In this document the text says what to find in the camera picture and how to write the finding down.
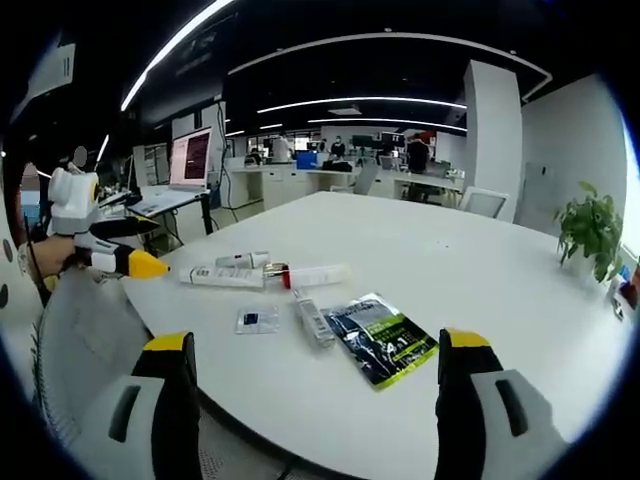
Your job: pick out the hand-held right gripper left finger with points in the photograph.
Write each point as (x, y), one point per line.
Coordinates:
(170, 395)

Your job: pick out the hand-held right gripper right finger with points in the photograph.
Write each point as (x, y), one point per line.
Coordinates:
(480, 400)

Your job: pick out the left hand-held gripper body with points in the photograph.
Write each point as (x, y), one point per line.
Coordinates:
(74, 202)

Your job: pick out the small white skincare bottle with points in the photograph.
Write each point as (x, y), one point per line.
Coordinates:
(242, 259)

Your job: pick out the dark green skincare packet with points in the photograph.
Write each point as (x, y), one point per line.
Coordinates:
(382, 341)

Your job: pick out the small clear sachet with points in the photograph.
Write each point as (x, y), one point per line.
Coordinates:
(256, 319)

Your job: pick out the gold red skincare bottle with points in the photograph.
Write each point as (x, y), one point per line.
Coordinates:
(276, 274)

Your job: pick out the long white skincare tube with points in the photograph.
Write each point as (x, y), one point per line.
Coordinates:
(320, 276)

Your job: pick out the blue storage box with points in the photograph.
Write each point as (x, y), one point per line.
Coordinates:
(307, 160)

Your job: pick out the person's left hand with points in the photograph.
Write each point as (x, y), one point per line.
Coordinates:
(52, 257)

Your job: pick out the small side desk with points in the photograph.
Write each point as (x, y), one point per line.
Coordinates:
(165, 210)

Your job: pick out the grey mesh office chair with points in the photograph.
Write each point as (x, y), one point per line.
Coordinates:
(100, 350)

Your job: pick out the white office chair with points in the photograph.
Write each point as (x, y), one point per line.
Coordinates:
(484, 202)

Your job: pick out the potted green plant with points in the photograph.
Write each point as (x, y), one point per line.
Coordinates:
(592, 232)

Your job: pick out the white office desk row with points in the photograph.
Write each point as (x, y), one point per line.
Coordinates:
(320, 182)

